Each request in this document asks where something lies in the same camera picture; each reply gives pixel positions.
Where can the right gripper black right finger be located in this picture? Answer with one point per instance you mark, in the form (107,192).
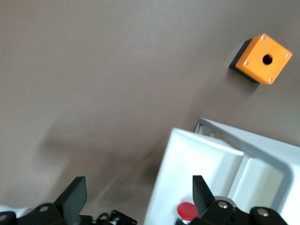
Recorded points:
(201,199)

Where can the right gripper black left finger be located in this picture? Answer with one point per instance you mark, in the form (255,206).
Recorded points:
(72,199)

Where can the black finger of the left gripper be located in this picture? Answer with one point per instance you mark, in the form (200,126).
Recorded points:
(124,218)

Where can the red-capped push button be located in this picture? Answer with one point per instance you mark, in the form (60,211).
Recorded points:
(186,209)

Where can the white plastic drawer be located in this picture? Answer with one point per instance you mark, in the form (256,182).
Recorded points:
(187,164)
(262,180)

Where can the white drawer cabinet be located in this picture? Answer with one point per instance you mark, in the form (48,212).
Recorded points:
(269,143)

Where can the brown table mat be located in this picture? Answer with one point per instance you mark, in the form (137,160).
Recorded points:
(70,70)

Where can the orange box with round hole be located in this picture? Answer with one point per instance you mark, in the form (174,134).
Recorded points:
(257,56)

